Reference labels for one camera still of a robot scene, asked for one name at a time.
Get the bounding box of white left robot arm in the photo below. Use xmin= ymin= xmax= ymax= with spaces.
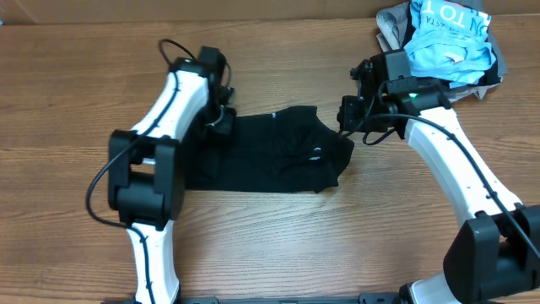
xmin=108 ymin=46 xmax=235 ymax=303

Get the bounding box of light blue printed t-shirt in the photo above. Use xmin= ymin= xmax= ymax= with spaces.
xmin=403 ymin=0 xmax=496 ymax=88

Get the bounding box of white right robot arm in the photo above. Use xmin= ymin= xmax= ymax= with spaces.
xmin=337 ymin=50 xmax=539 ymax=303

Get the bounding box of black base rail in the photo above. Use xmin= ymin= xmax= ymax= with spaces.
xmin=100 ymin=290 xmax=478 ymax=304

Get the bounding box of black t-shirt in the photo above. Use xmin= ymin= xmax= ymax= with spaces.
xmin=185 ymin=106 xmax=354 ymax=193

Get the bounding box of grey folded garment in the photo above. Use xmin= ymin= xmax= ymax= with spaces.
xmin=376 ymin=0 xmax=508 ymax=102

